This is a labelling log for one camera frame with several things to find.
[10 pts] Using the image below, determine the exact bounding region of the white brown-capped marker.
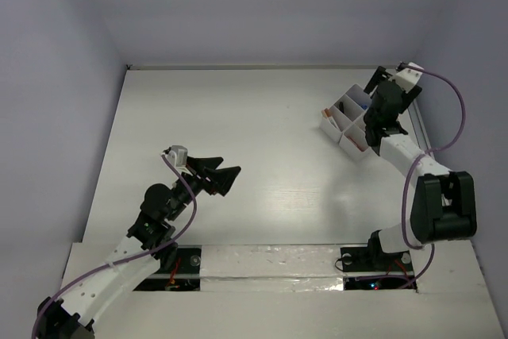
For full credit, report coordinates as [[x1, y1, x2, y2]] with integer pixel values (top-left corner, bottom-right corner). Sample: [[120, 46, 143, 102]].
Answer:
[[322, 109, 338, 129]]

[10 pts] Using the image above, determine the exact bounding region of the pink highlighter pen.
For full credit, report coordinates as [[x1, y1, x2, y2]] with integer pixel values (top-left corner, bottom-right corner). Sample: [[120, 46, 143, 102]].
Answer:
[[348, 137, 366, 152]]

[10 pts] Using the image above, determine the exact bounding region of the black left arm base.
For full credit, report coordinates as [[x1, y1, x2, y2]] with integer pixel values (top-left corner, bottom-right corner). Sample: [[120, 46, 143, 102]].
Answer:
[[134, 245, 202, 292]]

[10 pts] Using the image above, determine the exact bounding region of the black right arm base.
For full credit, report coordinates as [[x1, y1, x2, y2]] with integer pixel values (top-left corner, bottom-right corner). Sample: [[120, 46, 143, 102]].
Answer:
[[334, 231, 418, 291]]

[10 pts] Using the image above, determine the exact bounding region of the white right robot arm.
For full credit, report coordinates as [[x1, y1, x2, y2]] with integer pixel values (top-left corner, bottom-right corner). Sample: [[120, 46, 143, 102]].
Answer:
[[361, 63, 477, 269]]

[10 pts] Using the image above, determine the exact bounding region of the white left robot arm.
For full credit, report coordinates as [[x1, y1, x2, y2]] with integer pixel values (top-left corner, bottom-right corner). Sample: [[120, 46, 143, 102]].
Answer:
[[31, 146, 241, 338]]

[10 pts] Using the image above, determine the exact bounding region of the white divided organizer tray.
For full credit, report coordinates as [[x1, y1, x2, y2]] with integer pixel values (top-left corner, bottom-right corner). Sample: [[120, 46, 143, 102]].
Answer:
[[319, 84, 371, 161]]

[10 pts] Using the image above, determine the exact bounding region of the aluminium rail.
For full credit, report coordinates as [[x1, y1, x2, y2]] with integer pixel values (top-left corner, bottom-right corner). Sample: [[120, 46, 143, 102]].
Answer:
[[408, 101, 430, 150]]

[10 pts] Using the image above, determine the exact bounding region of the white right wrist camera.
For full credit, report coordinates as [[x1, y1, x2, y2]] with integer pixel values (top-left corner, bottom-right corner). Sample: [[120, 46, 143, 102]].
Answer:
[[391, 62, 422, 93]]

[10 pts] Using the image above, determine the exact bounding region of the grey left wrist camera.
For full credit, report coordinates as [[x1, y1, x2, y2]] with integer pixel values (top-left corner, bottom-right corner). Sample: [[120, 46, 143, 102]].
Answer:
[[160, 145, 196, 175]]

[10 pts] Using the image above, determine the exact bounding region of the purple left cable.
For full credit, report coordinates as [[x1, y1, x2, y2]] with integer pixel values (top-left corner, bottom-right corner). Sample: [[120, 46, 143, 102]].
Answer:
[[30, 152, 198, 339]]

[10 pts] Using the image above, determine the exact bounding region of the purple cable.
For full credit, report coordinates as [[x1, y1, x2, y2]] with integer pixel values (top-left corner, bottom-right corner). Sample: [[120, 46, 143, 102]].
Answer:
[[400, 63, 468, 291], [30, 152, 198, 339]]

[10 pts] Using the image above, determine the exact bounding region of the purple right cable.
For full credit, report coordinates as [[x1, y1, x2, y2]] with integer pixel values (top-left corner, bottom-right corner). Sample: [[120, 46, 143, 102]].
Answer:
[[400, 63, 468, 291]]

